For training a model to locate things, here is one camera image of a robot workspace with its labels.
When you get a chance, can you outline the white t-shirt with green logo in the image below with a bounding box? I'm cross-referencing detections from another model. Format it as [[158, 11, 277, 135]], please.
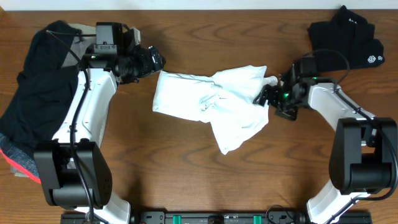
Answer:
[[152, 65, 278, 154]]

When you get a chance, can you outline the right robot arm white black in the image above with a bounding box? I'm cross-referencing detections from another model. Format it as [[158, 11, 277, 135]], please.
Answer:
[[253, 77, 397, 223]]

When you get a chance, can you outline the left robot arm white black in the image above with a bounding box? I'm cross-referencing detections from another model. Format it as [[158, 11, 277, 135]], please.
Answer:
[[34, 45, 165, 223]]

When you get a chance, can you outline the grey folded garment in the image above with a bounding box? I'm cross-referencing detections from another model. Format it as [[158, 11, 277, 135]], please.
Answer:
[[62, 42, 86, 68]]

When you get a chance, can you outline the black folded garment with logo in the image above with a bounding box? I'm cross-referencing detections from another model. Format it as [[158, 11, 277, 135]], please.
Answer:
[[308, 6, 385, 72]]

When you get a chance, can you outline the black garment with red trim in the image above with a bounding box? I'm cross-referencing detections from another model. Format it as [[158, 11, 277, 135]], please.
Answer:
[[1, 21, 81, 182]]

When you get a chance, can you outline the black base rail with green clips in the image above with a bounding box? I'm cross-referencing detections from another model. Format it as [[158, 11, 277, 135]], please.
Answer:
[[60, 209, 373, 224]]

